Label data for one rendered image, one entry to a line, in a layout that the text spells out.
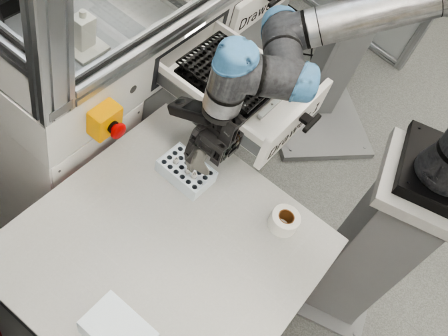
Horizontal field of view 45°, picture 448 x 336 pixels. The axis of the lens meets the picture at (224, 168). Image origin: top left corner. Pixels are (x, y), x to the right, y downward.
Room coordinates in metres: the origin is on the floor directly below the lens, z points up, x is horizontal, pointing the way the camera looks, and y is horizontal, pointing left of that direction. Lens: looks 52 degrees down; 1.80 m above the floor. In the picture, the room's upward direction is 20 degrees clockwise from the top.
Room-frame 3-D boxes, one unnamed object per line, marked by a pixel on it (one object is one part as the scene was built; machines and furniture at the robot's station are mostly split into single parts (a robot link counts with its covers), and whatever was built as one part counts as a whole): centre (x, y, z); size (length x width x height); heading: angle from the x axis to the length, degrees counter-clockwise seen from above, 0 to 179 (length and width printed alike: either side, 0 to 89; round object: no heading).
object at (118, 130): (0.71, 0.25, 0.88); 0.04 x 0.03 x 0.04; 159
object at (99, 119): (0.72, 0.28, 0.88); 0.07 x 0.05 x 0.07; 159
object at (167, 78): (1.00, 0.07, 0.86); 0.40 x 0.26 x 0.06; 69
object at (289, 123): (0.92, -0.12, 0.87); 0.29 x 0.02 x 0.11; 159
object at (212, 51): (0.99, 0.06, 0.87); 0.22 x 0.18 x 0.06; 69
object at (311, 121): (0.91, -0.15, 0.91); 0.07 x 0.04 x 0.01; 159
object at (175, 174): (0.74, 0.08, 0.78); 0.12 x 0.08 x 0.04; 67
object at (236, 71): (0.71, 0.04, 1.15); 0.09 x 0.08 x 0.11; 106
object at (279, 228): (0.70, -0.17, 0.78); 0.07 x 0.07 x 0.04
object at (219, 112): (0.72, 0.04, 1.07); 0.08 x 0.08 x 0.05
